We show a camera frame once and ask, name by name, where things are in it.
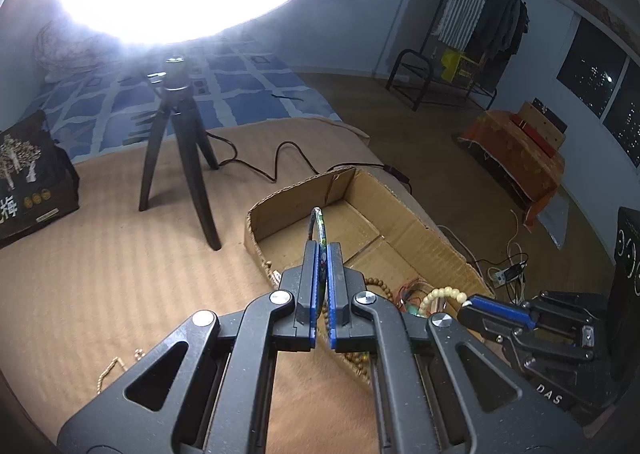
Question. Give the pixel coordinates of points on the white power strip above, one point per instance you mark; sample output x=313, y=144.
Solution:
x=507, y=275

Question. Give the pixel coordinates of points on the tan board box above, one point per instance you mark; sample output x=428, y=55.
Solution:
x=545, y=131

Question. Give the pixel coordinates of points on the blue patterned bed sheet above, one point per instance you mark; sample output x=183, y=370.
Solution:
x=250, y=93

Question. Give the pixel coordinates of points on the dark hanging clothes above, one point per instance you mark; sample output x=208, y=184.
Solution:
x=500, y=23

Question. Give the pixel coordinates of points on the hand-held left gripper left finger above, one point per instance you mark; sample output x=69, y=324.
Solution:
x=312, y=284

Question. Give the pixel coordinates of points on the yellow box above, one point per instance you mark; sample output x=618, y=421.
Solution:
x=452, y=66

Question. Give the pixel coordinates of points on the folded floral quilt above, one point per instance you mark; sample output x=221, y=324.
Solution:
x=60, y=53

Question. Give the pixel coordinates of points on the grey floor mat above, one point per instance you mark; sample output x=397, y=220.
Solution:
x=555, y=219

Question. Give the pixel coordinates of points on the orange cloth covered bench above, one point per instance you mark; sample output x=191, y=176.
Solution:
x=515, y=163

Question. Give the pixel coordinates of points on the black tripod stand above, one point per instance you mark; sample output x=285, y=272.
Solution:
x=177, y=98

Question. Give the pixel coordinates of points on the dark window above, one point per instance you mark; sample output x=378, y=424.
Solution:
x=590, y=63

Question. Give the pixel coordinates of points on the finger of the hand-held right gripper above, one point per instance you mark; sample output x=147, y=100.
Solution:
x=480, y=324
x=500, y=310

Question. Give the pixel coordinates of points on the black printed snack bag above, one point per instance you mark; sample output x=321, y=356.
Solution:
x=30, y=184

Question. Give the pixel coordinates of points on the cardboard box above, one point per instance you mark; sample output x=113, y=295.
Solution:
x=400, y=234

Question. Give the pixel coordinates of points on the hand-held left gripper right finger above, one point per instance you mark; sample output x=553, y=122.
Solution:
x=332, y=294

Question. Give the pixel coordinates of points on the dark bangle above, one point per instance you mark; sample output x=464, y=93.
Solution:
x=318, y=221

